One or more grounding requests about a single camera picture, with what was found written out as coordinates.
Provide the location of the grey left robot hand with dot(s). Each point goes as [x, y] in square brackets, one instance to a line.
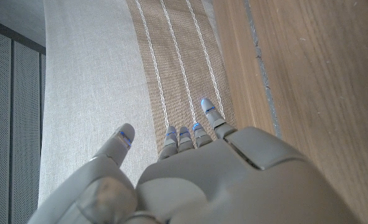
[218, 180]

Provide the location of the beige striped backdrop cloth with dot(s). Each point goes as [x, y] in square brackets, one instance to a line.
[109, 77]

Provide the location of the dark grey door panel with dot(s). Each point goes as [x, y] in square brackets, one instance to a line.
[3, 124]

